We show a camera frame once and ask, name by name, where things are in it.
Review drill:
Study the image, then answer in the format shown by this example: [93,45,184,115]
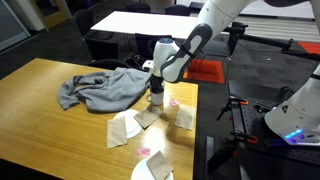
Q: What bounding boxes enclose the flat metal bar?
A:
[205,135,215,180]

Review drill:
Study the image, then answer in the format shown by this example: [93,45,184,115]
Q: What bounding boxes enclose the wooden door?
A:
[30,0,73,30]

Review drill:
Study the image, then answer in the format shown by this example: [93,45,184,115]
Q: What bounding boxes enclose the black horizontal pole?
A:
[229,31,320,62]

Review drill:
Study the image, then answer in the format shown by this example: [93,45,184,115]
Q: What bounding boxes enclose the grey hoodie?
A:
[56,66,153,114]

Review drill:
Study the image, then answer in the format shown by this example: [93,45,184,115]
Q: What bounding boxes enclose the black clamp orange handle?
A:
[215,95,250,122]
[206,130,260,175]

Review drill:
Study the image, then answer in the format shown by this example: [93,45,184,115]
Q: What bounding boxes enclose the white mug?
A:
[145,89,165,107]

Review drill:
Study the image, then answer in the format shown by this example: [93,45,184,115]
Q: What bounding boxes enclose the white rectangular table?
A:
[90,10,202,40]

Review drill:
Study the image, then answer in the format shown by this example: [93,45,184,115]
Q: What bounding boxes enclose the robot mounting base plate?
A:
[227,79,320,168]

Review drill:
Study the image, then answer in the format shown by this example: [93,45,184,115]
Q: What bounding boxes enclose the brown paper napkin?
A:
[145,150,175,180]
[106,115,129,150]
[174,104,197,131]
[133,105,164,130]

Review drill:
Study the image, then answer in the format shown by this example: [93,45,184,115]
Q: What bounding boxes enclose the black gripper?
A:
[149,73,165,95]

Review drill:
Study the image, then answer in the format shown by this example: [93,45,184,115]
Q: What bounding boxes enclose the white plate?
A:
[112,109,144,139]
[130,157,175,180]

